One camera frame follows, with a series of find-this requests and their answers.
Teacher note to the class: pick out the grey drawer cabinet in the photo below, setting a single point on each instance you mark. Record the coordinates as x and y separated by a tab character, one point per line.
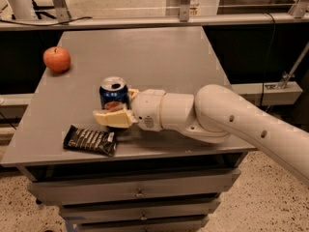
176	60

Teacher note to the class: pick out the grey metal post bracket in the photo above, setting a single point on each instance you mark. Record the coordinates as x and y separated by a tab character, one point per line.
184	10

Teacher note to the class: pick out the top grey drawer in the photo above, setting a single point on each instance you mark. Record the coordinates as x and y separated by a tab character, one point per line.
89	191

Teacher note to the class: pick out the blue pepsi can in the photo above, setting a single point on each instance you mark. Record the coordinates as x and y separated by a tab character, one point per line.
113	91

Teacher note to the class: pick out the white pipe background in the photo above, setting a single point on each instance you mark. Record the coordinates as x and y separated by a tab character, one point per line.
22	9

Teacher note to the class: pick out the grey drawer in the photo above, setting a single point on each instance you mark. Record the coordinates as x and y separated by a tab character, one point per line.
164	224
89	191
142	210

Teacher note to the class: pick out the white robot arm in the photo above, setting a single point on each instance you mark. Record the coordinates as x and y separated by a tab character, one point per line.
212	115

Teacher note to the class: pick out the middle grey drawer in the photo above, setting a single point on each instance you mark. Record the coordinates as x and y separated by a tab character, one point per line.
142	210

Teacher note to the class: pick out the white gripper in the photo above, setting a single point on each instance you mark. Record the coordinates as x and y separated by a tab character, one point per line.
147	108

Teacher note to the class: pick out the black rxbar chocolate wrapper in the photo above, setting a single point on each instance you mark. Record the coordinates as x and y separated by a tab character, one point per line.
90	141

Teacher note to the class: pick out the grey metal rail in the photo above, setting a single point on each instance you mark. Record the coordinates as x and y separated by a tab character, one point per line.
86	23

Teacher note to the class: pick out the red apple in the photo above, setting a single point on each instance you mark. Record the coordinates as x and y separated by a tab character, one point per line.
57	59

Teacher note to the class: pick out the bottom grey drawer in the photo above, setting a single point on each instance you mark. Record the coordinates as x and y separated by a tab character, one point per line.
164	224

